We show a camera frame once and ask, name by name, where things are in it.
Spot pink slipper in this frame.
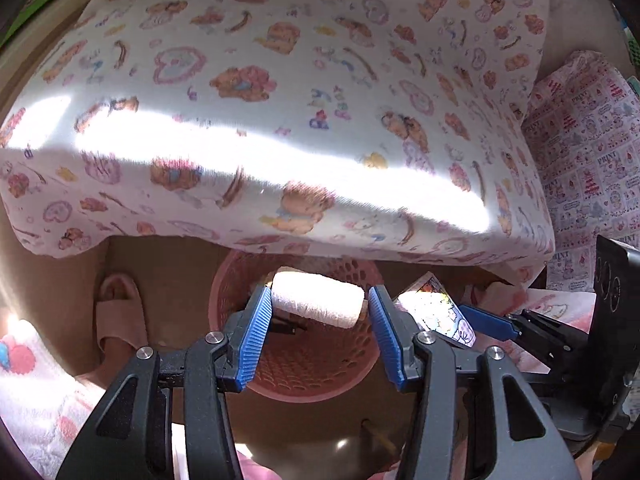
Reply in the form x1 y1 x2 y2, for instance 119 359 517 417
94 272 151 361

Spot bear printed tablecloth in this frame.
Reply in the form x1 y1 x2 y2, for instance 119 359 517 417
0 0 556 286

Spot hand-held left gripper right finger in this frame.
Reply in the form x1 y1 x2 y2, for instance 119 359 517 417
367 285 583 480

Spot cream thread spool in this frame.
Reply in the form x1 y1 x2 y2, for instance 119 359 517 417
270 270 366 331

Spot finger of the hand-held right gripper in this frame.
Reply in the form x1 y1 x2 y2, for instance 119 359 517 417
459 304 594 374

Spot pink mesh basket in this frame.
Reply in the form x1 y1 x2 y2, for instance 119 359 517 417
207 247 386 403

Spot printed fleece pajama pants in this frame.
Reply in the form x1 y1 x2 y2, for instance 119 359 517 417
0 280 596 480

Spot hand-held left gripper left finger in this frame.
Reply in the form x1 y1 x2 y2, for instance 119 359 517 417
55 285 273 480

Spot pink printed cloth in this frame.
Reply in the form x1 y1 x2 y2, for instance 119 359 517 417
520 50 640 293

